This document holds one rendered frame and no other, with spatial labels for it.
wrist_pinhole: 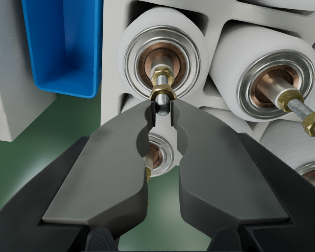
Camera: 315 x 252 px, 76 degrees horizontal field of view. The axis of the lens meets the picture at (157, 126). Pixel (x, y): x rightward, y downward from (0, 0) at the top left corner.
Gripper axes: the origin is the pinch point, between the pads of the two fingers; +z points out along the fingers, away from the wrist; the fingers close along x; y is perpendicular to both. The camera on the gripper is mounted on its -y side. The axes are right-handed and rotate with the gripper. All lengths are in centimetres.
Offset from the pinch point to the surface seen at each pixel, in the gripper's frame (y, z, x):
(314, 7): -4.0, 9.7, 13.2
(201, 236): 78, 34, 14
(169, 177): 43, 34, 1
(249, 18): -2.8, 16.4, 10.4
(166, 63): -0.5, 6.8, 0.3
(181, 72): 1.1, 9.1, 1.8
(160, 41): -1.9, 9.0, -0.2
